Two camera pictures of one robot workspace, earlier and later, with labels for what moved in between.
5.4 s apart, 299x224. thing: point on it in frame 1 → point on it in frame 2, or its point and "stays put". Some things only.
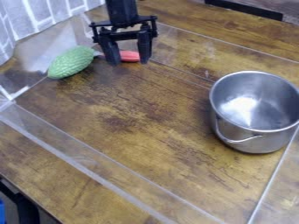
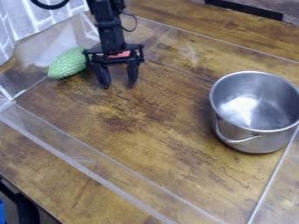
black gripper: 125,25 → 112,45
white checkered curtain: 25,17 stays put
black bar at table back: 246,9 stays put
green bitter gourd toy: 69,62 stays put
